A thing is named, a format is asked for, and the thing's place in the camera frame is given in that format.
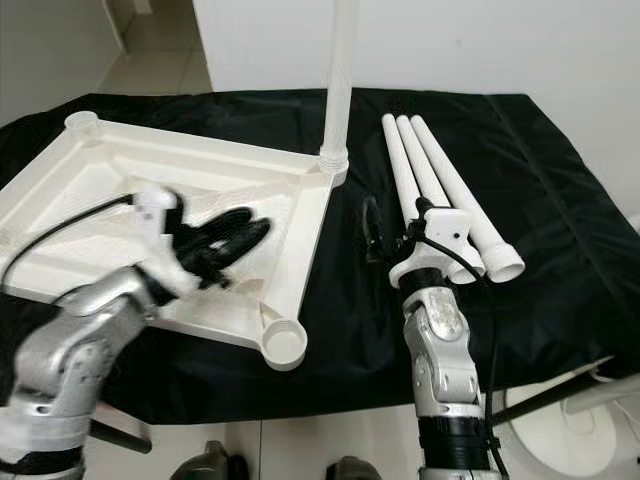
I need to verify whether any black fabric table cover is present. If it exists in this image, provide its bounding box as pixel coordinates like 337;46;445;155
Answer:
0;90;640;426

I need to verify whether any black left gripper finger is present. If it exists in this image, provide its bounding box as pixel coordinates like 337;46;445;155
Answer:
220;220;273;269
200;207;251;246

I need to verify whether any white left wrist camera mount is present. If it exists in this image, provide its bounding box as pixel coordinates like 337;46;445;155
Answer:
135;188;183;251

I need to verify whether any black metal table leg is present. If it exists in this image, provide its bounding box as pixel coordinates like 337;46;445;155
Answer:
95;420;151;453
500;362;611;421

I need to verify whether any grey robot left leg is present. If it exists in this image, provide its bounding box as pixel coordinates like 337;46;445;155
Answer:
182;442;241;480

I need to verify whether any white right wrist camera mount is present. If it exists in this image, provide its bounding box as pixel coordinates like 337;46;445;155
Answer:
390;208;471;291

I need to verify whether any white plastic children table top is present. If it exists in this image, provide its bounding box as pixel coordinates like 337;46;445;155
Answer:
0;110;351;373

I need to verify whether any white standing fan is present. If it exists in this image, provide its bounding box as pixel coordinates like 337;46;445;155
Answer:
505;360;640;471

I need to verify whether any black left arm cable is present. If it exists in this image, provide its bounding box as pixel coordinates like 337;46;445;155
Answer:
2;193;143;301

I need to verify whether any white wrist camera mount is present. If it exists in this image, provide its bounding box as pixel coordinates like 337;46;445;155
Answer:
390;208;471;291
135;188;183;251

